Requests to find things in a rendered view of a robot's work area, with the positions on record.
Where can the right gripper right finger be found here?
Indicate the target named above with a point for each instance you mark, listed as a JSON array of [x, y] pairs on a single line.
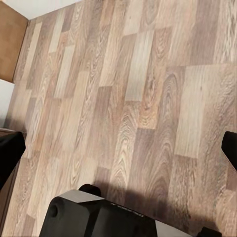
[[229, 147]]

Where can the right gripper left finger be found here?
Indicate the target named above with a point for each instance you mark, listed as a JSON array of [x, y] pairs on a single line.
[[12, 147]]

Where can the sliding door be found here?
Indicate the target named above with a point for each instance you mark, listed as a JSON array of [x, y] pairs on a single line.
[[12, 29]]

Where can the bench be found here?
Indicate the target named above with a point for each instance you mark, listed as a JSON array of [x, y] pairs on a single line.
[[6, 191]]

